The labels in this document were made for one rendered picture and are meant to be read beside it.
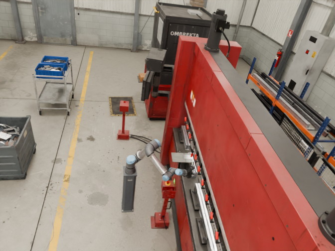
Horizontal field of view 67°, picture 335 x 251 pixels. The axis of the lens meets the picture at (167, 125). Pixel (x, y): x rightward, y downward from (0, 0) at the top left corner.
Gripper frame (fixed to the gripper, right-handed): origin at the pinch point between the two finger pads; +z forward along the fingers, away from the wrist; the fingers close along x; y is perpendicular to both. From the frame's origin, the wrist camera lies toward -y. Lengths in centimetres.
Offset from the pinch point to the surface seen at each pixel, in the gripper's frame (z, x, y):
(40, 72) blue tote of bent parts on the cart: -81, -359, 54
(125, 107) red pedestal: 20, -205, 15
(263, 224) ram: -109, 117, -48
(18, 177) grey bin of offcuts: -112, -182, 168
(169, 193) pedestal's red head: -16.8, -3.7, 38.3
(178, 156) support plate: -0.1, -34.8, 0.9
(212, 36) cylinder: -33, -68, -150
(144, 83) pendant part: -21, -145, -51
